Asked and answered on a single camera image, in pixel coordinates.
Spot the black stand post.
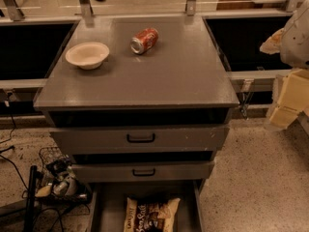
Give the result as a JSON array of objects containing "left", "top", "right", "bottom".
[{"left": 23, "top": 165, "right": 37, "bottom": 232}]

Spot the metal post centre left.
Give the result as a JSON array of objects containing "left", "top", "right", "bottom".
[{"left": 79, "top": 0, "right": 93, "bottom": 17}]

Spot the brown chip bag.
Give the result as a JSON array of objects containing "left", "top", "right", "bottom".
[{"left": 124, "top": 198, "right": 181, "bottom": 232}]

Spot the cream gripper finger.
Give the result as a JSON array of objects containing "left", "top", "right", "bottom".
[
  {"left": 268, "top": 69, "right": 309, "bottom": 130},
  {"left": 260, "top": 28, "right": 284, "bottom": 55}
]

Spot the grey drawer cabinet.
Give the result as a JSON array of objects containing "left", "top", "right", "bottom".
[{"left": 33, "top": 14, "right": 240, "bottom": 186}]

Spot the grey open bottom drawer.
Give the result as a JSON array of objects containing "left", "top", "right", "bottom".
[{"left": 87, "top": 181, "right": 205, "bottom": 232}]

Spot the wire basket with items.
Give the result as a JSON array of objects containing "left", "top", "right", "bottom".
[{"left": 36, "top": 147, "right": 90, "bottom": 203}]

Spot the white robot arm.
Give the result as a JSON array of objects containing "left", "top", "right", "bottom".
[{"left": 260, "top": 0, "right": 309, "bottom": 131}]

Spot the metal post far left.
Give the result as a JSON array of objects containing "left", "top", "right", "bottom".
[{"left": 3, "top": 0, "right": 24, "bottom": 21}]

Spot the red soda can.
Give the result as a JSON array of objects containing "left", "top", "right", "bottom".
[{"left": 130, "top": 28, "right": 158, "bottom": 54}]

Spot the black floor cable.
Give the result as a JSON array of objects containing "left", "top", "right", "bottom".
[{"left": 0, "top": 113, "right": 30, "bottom": 191}]

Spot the white paper bowl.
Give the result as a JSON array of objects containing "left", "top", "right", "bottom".
[{"left": 66, "top": 42, "right": 110, "bottom": 70}]

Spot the grey top drawer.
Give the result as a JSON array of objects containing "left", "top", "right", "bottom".
[{"left": 50, "top": 126, "right": 229, "bottom": 155}]

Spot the grey middle drawer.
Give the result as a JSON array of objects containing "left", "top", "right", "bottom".
[{"left": 72, "top": 161, "right": 214, "bottom": 183}]

